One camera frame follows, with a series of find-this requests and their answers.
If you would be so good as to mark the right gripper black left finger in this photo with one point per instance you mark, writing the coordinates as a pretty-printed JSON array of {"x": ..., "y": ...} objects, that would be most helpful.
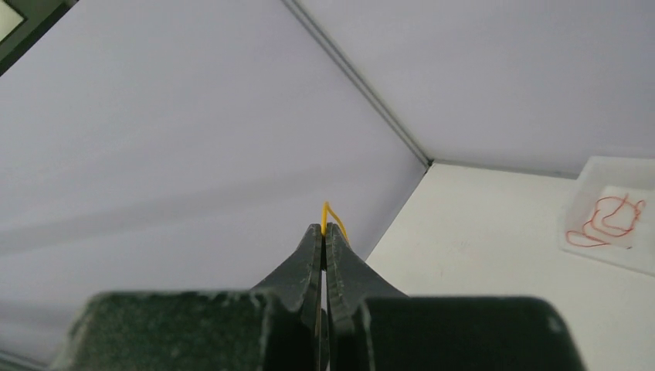
[{"x": 272, "y": 326}]

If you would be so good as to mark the white three-compartment tray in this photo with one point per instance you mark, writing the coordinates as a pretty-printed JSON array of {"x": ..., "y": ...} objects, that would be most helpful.
[{"x": 609, "y": 215}]

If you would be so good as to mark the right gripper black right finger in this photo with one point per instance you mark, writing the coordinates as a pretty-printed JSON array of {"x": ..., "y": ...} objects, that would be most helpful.
[{"x": 375, "y": 326}]

